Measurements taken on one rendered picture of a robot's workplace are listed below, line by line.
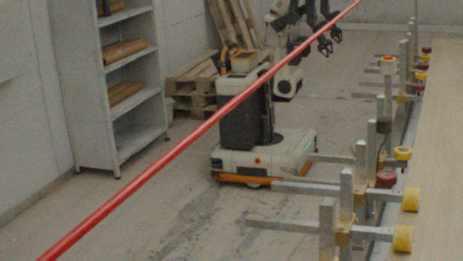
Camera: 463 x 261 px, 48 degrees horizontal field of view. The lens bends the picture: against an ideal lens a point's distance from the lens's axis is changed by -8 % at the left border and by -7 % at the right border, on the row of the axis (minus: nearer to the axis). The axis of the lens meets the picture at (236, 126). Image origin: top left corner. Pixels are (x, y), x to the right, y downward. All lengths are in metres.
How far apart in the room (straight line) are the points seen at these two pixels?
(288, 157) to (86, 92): 1.63
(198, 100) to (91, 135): 1.47
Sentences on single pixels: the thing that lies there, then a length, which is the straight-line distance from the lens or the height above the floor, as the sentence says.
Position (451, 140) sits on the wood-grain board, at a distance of 2.47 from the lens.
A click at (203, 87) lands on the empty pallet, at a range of 5.44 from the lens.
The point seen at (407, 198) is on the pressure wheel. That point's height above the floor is 0.96.
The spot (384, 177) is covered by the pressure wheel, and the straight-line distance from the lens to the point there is 2.09.
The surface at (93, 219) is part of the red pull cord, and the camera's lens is 0.37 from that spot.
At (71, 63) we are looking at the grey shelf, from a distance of 4.35.
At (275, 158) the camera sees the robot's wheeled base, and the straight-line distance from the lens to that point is 3.88.
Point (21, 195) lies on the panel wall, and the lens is 4.24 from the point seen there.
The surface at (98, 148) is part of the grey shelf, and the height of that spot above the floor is 0.26.
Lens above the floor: 1.81
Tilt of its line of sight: 20 degrees down
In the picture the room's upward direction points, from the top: 5 degrees counter-clockwise
